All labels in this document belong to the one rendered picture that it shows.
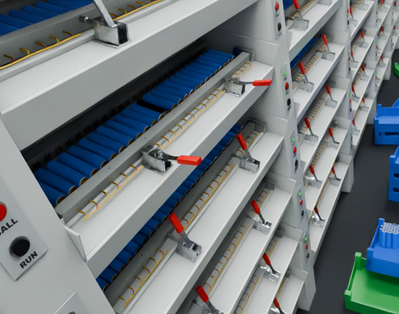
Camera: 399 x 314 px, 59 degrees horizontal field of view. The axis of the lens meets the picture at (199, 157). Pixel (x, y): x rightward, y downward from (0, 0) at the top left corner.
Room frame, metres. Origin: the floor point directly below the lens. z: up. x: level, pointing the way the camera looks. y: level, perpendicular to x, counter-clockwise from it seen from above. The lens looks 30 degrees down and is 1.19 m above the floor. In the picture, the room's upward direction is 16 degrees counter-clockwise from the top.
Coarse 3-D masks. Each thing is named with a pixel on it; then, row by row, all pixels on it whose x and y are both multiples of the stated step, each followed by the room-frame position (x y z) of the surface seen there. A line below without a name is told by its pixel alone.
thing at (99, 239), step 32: (224, 32) 0.84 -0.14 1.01; (256, 64) 0.78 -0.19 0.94; (224, 96) 0.65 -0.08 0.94; (256, 96) 0.71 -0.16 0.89; (96, 128) 0.56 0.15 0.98; (192, 128) 0.55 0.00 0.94; (224, 128) 0.59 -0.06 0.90; (128, 192) 0.41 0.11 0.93; (160, 192) 0.42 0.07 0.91; (64, 224) 0.35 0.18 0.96; (96, 224) 0.36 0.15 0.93; (128, 224) 0.37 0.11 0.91; (96, 256) 0.32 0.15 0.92
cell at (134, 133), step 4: (108, 120) 0.55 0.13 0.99; (112, 120) 0.55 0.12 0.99; (108, 124) 0.55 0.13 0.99; (112, 124) 0.54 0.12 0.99; (116, 124) 0.54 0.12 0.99; (120, 124) 0.54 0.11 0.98; (112, 128) 0.54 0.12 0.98; (116, 128) 0.54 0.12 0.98; (120, 128) 0.53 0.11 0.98; (124, 128) 0.53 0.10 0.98; (128, 128) 0.53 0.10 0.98; (132, 128) 0.53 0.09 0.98; (120, 132) 0.53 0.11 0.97; (124, 132) 0.53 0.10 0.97; (128, 132) 0.52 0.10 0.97; (132, 132) 0.52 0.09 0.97; (136, 132) 0.52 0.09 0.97; (140, 132) 0.52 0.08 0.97; (132, 136) 0.52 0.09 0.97; (136, 136) 0.52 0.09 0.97
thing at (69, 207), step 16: (240, 64) 0.75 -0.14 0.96; (208, 80) 0.67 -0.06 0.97; (192, 96) 0.61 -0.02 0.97; (208, 96) 0.64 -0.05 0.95; (176, 112) 0.56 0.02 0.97; (160, 128) 0.52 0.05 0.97; (144, 144) 0.48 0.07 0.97; (112, 160) 0.45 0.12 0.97; (128, 160) 0.45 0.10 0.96; (96, 176) 0.42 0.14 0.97; (112, 176) 0.42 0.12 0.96; (80, 192) 0.39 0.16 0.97; (96, 192) 0.40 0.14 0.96; (64, 208) 0.36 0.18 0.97; (80, 208) 0.38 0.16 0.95; (96, 208) 0.38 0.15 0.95
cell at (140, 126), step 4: (116, 116) 0.57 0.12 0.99; (120, 116) 0.56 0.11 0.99; (124, 116) 0.57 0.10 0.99; (116, 120) 0.56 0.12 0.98; (120, 120) 0.56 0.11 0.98; (124, 120) 0.55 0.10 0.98; (128, 120) 0.55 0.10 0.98; (132, 120) 0.55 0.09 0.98; (124, 124) 0.55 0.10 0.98; (128, 124) 0.55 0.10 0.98; (132, 124) 0.54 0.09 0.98; (136, 124) 0.54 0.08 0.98; (140, 124) 0.54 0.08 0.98; (144, 124) 0.54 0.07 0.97; (136, 128) 0.54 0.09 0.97; (140, 128) 0.53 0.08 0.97; (144, 128) 0.53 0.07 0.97
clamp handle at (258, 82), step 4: (236, 80) 0.66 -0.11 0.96; (256, 80) 0.64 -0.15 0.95; (260, 80) 0.63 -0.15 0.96; (264, 80) 0.62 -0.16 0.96; (268, 80) 0.62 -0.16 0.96; (240, 84) 0.65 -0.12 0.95; (244, 84) 0.65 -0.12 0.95; (248, 84) 0.64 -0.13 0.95; (252, 84) 0.64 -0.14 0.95; (256, 84) 0.63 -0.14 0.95; (260, 84) 0.62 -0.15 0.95; (264, 84) 0.62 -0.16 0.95; (268, 84) 0.61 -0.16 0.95
